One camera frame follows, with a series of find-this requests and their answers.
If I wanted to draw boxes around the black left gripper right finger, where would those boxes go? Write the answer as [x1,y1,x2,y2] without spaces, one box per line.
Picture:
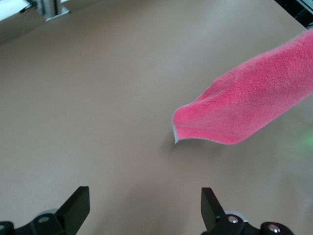
[201,187,293,235]

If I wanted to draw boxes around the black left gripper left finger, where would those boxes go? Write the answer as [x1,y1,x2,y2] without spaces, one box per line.
[0,186,90,235]

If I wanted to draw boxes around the pink microfibre towel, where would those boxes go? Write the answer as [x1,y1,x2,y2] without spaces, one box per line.
[172,29,313,145]

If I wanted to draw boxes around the brown table cover sheet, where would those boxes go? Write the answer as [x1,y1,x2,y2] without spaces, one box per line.
[0,0,313,235]

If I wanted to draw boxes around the aluminium post with bracket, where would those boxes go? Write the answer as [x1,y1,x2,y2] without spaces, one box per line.
[36,0,71,22]

